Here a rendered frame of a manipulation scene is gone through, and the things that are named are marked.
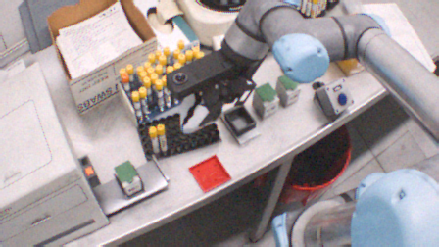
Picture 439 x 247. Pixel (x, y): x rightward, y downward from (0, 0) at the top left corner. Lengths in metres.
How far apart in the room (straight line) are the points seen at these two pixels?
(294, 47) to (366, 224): 0.32
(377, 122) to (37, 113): 1.80
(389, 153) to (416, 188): 1.87
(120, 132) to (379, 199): 0.83
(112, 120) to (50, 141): 0.38
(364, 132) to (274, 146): 1.19
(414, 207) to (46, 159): 0.61
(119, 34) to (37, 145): 0.52
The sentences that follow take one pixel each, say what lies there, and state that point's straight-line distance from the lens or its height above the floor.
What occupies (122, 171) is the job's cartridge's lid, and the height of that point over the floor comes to 0.98.
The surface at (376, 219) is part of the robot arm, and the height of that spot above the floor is 1.48.
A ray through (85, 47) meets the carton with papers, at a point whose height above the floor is 0.94.
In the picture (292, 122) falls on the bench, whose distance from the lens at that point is 1.13.
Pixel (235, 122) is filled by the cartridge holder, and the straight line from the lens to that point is 1.10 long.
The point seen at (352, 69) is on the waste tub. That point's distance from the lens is 1.23.
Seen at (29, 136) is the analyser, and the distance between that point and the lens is 0.82.
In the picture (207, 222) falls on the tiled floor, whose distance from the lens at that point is 1.94.
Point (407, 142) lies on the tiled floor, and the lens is 2.32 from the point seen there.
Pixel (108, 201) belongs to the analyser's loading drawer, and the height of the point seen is 0.91.
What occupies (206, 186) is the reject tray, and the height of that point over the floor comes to 0.88.
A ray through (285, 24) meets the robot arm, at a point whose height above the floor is 1.34.
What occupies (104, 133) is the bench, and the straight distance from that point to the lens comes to 1.12.
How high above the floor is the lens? 1.83
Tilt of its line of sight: 59 degrees down
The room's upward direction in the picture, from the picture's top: 3 degrees clockwise
